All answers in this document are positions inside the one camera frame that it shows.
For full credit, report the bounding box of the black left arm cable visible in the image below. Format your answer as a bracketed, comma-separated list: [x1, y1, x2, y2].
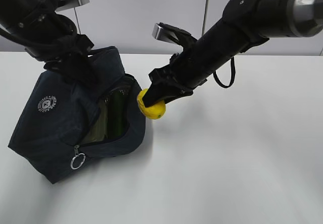
[0, 27, 61, 50]

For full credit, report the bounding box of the metal zipper pull ring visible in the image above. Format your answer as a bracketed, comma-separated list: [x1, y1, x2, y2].
[70, 152, 86, 170]

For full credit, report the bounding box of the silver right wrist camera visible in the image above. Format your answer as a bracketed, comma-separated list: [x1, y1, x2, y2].
[152, 22, 197, 47]

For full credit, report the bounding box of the dark navy lunch bag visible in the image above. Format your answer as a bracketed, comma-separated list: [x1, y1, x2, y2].
[8, 46, 147, 184]

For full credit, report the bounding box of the green cucumber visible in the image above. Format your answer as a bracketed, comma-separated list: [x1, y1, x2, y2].
[107, 88, 129, 139]

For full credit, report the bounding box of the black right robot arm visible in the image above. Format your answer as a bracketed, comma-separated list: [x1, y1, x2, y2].
[143, 0, 322, 107]

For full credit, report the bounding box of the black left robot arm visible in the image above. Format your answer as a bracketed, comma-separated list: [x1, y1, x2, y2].
[1, 0, 132, 94]

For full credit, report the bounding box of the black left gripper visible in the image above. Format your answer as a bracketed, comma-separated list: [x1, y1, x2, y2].
[24, 14, 126, 95]

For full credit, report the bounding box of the yellow lemon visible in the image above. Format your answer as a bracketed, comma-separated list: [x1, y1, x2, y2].
[137, 88, 166, 120]

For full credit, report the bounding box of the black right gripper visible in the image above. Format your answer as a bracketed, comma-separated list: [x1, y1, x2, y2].
[143, 22, 242, 106]

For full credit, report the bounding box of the glass container green lid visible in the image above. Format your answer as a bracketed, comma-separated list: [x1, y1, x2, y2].
[82, 99, 108, 144]

